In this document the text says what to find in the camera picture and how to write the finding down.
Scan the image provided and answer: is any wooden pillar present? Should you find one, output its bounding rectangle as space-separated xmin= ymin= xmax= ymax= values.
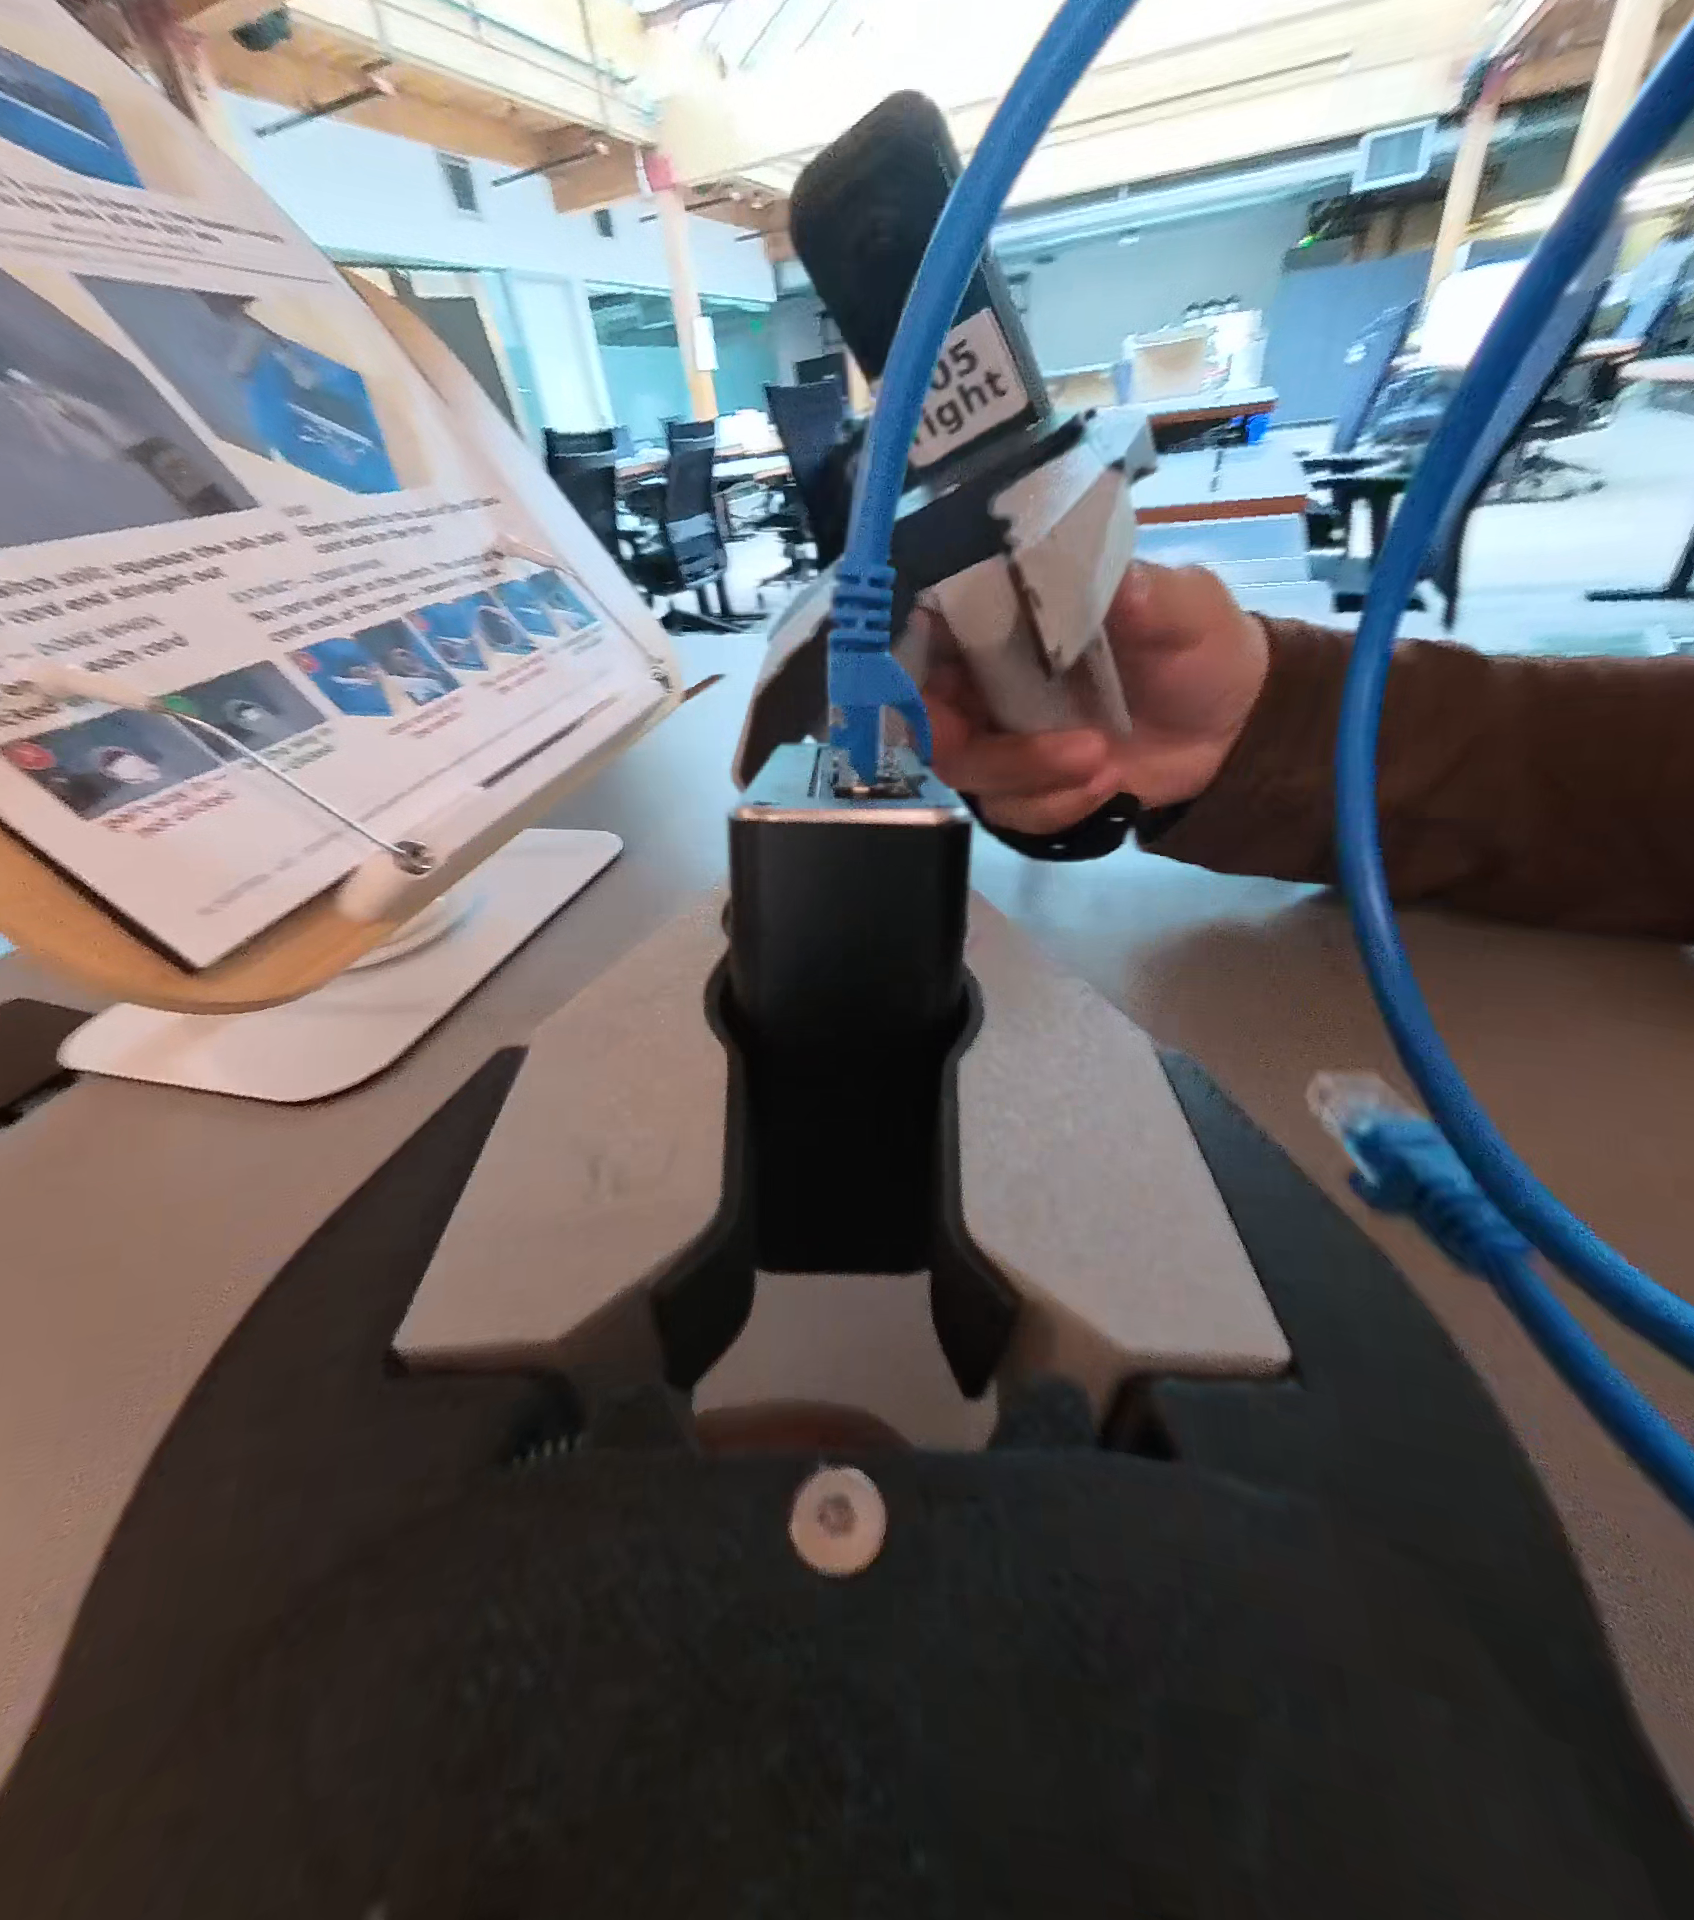
xmin=647 ymin=151 xmax=723 ymax=419

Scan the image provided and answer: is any printed instruction sheet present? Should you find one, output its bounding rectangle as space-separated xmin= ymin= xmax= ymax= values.
xmin=0 ymin=0 xmax=674 ymax=970

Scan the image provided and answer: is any blue ethernet cable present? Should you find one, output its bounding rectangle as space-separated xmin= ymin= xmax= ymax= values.
xmin=828 ymin=0 xmax=1694 ymax=1625

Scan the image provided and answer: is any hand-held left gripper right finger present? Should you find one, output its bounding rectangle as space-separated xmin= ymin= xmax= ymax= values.
xmin=923 ymin=896 xmax=1297 ymax=1402

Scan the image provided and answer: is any black office chair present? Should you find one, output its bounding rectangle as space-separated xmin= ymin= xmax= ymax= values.
xmin=763 ymin=376 xmax=867 ymax=591
xmin=539 ymin=424 xmax=626 ymax=559
xmin=626 ymin=412 xmax=763 ymax=625

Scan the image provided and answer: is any person's right hand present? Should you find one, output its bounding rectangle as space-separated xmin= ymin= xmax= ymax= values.
xmin=921 ymin=566 xmax=1275 ymax=839

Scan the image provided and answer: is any person's right forearm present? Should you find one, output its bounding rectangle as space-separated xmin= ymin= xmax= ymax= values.
xmin=1152 ymin=618 xmax=1694 ymax=964

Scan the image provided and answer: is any black network switch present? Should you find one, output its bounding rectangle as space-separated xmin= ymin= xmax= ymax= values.
xmin=723 ymin=743 xmax=976 ymax=1282

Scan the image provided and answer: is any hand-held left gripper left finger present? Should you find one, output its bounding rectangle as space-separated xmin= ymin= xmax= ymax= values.
xmin=392 ymin=896 xmax=763 ymax=1397

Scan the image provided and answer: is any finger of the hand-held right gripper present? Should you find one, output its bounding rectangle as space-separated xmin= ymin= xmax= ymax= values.
xmin=921 ymin=419 xmax=1161 ymax=735
xmin=728 ymin=573 xmax=843 ymax=786

